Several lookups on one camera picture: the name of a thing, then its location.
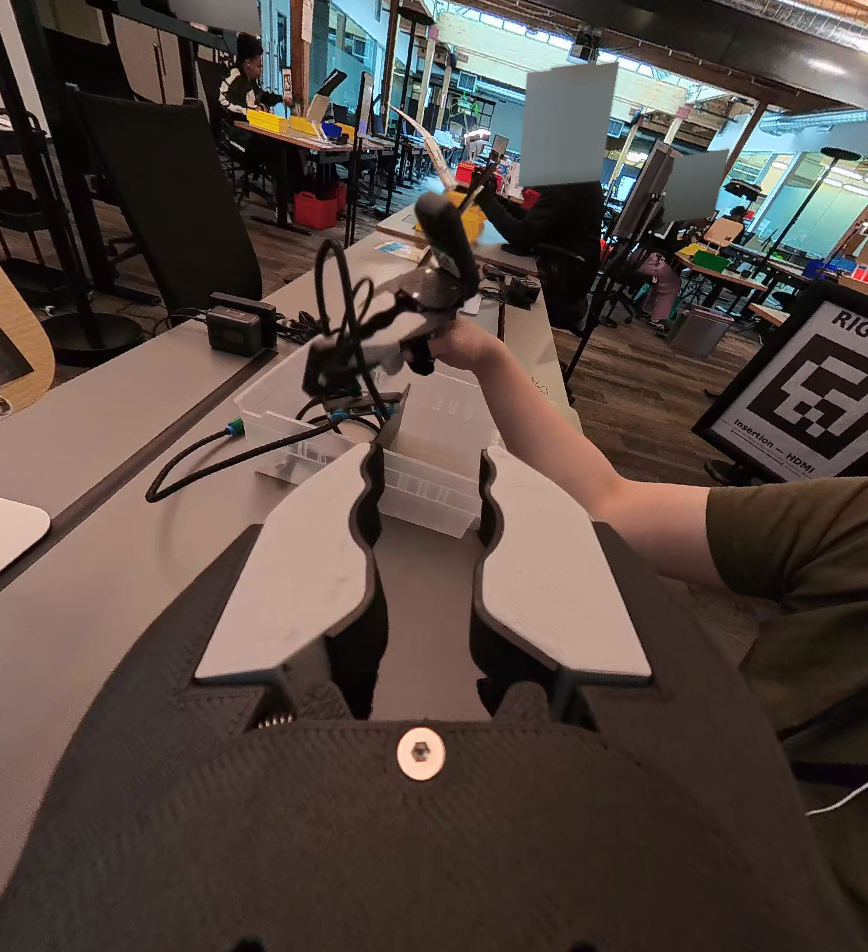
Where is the wood framed paper sign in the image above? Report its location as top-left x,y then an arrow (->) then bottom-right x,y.
0,208 -> 56,440

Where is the grey waste bin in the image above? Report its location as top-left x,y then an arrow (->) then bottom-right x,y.
667,305 -> 734,359

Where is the black utility cart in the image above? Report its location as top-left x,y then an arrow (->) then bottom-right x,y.
0,108 -> 60,298

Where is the black panel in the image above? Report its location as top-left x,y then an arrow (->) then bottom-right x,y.
69,89 -> 264,317

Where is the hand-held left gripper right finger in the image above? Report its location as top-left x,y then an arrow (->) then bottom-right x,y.
469,445 -> 655,718

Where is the person's right hand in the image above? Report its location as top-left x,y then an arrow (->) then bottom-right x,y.
425,318 -> 511,377

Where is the black bin divider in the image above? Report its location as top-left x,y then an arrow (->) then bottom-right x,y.
371,383 -> 412,449

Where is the black framed tag sign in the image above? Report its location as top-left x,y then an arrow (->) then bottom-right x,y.
693,279 -> 868,486

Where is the clear plastic bin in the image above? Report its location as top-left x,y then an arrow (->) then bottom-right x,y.
234,342 -> 503,538

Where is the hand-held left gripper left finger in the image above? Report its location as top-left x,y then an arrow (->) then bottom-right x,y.
194,442 -> 390,721

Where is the black braided hdmi cable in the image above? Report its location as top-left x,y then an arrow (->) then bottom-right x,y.
145,394 -> 405,504

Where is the black power adapter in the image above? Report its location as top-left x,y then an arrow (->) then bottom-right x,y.
206,292 -> 279,357

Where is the thin white cable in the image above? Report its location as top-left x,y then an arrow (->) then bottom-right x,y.
806,754 -> 868,818

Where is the red storage bin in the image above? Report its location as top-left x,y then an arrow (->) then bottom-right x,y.
292,190 -> 340,231

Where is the person's olive shirt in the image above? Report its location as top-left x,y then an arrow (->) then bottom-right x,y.
705,475 -> 868,952

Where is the person's right forearm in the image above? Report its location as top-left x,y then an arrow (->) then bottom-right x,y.
471,335 -> 719,596

